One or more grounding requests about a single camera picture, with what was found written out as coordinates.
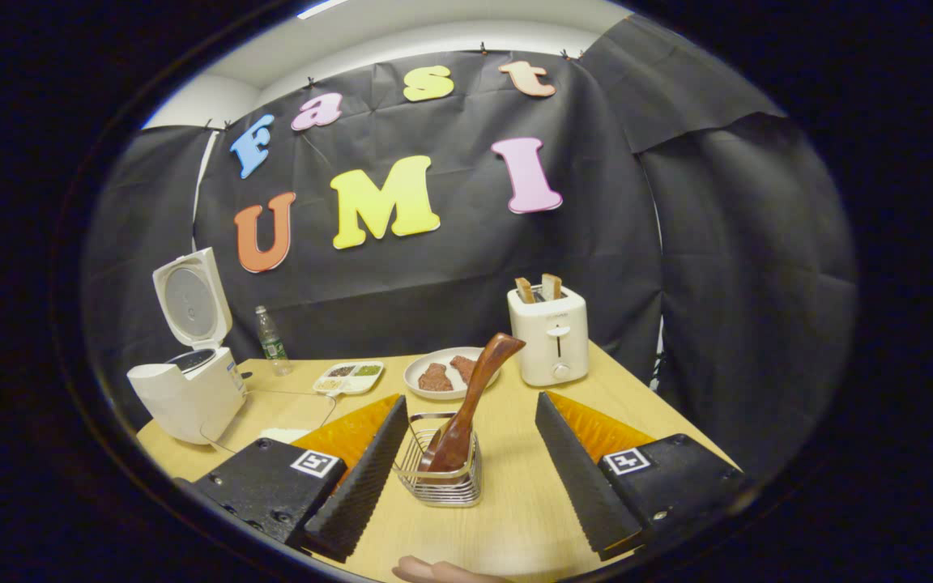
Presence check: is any white plate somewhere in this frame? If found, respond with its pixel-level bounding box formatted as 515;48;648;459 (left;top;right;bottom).
403;347;501;401

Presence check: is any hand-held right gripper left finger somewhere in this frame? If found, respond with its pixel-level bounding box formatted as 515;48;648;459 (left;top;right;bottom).
183;394;408;564

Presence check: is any wire chopstick holder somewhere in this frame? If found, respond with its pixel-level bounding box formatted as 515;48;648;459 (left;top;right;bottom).
393;411;484;509

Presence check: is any wooden spoon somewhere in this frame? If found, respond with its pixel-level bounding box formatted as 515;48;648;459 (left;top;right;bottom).
422;333;526;474

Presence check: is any black backdrop cloth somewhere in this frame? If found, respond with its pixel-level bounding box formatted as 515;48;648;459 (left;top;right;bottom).
82;12;860;479

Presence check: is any clear plastic water bottle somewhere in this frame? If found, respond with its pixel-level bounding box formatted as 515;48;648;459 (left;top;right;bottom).
254;305;292;377

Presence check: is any white rice cooker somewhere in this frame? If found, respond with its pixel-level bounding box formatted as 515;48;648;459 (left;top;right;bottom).
126;247;249;446

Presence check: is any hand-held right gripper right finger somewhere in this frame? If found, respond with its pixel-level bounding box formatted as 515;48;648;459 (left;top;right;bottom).
535;391;747;561

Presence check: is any long ceiling light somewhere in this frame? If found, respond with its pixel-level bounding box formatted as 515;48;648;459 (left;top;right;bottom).
296;0;350;21

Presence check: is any white divided grain tray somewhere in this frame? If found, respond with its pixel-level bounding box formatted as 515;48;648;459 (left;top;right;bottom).
312;360;385;397

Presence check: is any white toaster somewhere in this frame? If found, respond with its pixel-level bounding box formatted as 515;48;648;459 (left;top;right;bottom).
507;285;590;388

